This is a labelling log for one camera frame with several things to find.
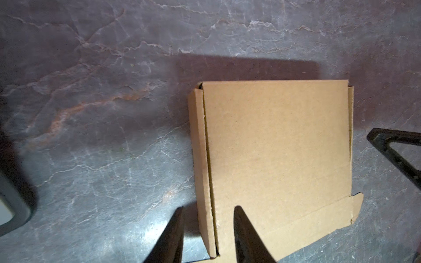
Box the black desk calculator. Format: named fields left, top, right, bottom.
left=1, top=171, right=35, bottom=237

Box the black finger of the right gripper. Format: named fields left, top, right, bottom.
left=366, top=128, right=421, bottom=191

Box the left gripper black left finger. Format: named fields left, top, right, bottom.
left=144, top=207, right=185, bottom=263

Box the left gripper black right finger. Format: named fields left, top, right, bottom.
left=234, top=206, right=276, bottom=263

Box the brown cardboard box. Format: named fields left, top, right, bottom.
left=187, top=80, right=364, bottom=263

